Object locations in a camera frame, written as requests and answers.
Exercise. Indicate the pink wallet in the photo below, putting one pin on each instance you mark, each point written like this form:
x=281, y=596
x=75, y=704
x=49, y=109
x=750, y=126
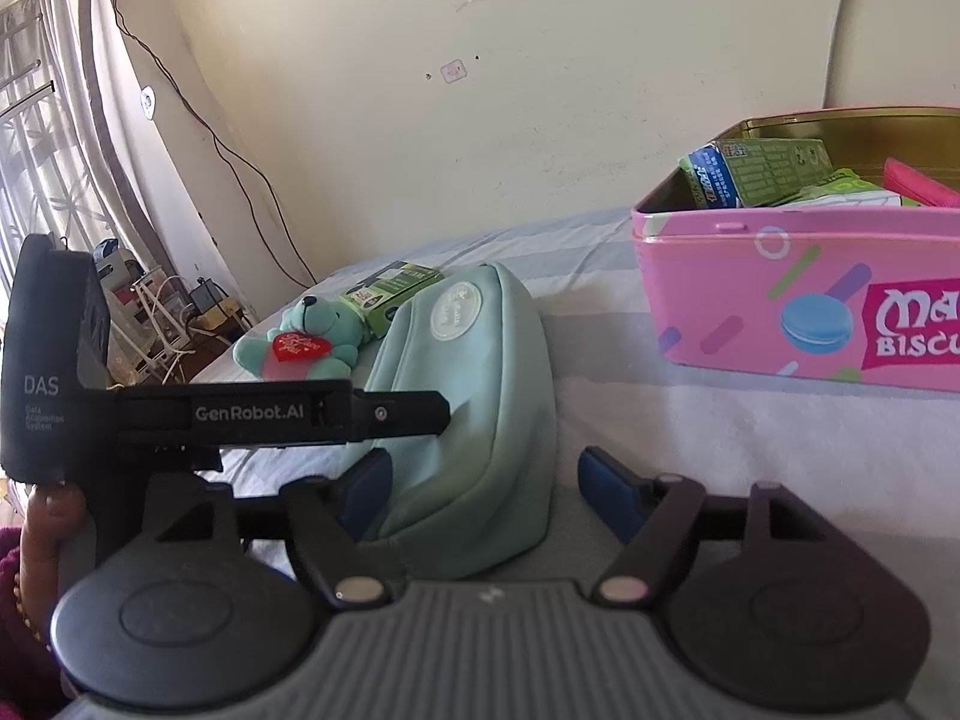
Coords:
x=919, y=184

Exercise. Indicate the pink wall sticker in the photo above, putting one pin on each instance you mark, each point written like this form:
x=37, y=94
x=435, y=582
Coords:
x=454, y=71

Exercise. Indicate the striped curtain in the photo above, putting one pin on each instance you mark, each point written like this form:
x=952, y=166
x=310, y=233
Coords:
x=97, y=127

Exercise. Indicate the pink biscuit tin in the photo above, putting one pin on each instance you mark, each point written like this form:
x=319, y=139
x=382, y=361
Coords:
x=720, y=300

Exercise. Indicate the green teddy bear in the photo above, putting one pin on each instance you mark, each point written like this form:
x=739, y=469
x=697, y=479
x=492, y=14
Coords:
x=330, y=322

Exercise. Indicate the bed with striped sheet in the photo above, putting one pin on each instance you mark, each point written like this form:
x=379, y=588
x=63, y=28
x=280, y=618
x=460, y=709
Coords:
x=600, y=390

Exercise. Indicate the long green box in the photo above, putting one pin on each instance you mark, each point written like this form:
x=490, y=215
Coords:
x=772, y=169

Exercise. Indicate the yellow box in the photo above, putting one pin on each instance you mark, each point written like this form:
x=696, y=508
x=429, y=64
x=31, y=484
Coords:
x=221, y=315

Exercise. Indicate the metal window grille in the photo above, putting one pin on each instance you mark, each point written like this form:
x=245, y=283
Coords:
x=26, y=96

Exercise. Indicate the person's left forearm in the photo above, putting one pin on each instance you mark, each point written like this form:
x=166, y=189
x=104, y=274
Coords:
x=15, y=660

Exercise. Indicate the person's left hand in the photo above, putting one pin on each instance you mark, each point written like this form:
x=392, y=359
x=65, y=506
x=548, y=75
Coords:
x=49, y=517

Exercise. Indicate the green medicine box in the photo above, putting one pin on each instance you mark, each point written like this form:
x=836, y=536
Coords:
x=390, y=289

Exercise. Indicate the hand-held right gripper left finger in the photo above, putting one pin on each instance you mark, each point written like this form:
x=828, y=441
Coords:
x=364, y=491

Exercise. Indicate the black power adapter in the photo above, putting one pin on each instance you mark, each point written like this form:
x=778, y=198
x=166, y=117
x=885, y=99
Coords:
x=206, y=294

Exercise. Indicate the white round wall hook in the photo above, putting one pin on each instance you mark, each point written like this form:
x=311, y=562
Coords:
x=148, y=100

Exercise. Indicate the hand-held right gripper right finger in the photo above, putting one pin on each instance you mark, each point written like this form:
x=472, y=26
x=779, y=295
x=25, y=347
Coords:
x=607, y=491

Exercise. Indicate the mint green pouch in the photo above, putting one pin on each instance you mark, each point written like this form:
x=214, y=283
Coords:
x=465, y=405

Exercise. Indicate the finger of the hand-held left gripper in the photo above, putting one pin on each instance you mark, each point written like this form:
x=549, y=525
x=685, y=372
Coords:
x=405, y=412

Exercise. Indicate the green snack packet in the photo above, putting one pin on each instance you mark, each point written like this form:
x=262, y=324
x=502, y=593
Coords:
x=847, y=191

